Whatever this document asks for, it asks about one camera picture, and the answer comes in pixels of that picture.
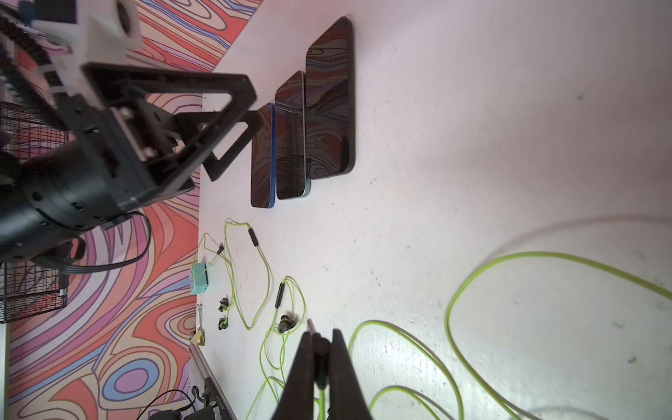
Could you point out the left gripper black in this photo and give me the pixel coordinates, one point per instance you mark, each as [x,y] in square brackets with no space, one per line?
[133,145]

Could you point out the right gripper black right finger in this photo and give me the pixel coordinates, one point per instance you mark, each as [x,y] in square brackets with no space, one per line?
[345,395]

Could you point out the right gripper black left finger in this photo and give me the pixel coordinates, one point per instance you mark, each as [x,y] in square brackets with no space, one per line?
[297,400]

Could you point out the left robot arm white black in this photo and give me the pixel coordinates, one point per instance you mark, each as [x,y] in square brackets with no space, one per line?
[60,184]

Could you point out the black phone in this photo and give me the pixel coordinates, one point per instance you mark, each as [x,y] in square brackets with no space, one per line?
[262,176]
[290,139]
[330,102]

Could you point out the yellow binder clip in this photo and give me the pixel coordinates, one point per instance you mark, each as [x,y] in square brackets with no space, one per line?
[199,339]

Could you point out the black wire basket on left wall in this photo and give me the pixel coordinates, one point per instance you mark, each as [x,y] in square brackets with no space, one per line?
[27,290]

